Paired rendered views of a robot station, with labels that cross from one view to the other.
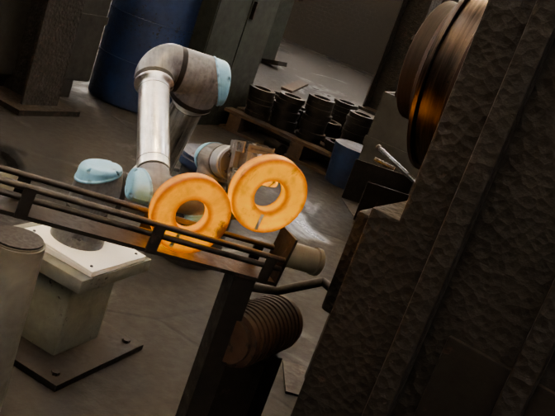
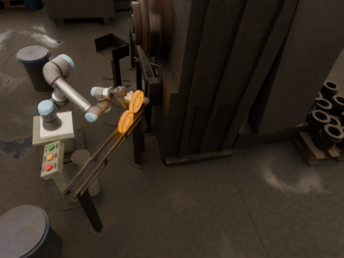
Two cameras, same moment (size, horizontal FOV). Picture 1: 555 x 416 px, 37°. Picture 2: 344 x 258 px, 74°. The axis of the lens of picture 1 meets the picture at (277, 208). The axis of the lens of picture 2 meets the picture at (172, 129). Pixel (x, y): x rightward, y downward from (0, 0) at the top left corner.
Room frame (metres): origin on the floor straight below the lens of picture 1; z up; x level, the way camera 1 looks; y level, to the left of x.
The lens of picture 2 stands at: (0.60, 0.67, 1.87)
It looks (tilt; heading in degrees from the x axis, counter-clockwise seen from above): 49 degrees down; 313
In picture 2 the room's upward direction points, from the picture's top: 8 degrees clockwise
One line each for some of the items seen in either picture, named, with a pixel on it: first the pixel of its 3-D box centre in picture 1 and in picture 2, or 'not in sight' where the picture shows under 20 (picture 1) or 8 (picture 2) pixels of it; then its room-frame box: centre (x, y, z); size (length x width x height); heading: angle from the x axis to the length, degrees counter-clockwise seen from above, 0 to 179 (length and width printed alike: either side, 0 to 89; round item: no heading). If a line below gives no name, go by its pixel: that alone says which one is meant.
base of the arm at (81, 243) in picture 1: (82, 222); (50, 120); (2.16, 0.50, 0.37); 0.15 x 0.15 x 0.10
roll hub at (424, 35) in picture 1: (435, 63); (135, 24); (1.94, -0.23, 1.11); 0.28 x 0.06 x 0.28; 153
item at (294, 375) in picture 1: (351, 285); (115, 72); (2.46, -0.30, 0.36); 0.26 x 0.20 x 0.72; 8
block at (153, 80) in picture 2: (366, 268); (154, 91); (1.68, -0.22, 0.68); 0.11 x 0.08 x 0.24; 63
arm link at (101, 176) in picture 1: (97, 185); (47, 110); (2.17, 0.49, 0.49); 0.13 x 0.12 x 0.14; 116
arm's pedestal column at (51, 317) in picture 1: (59, 297); (59, 138); (2.16, 0.50, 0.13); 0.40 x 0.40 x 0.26; 69
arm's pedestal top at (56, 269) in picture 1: (73, 251); (54, 127); (2.16, 0.50, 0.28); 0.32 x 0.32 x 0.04; 69
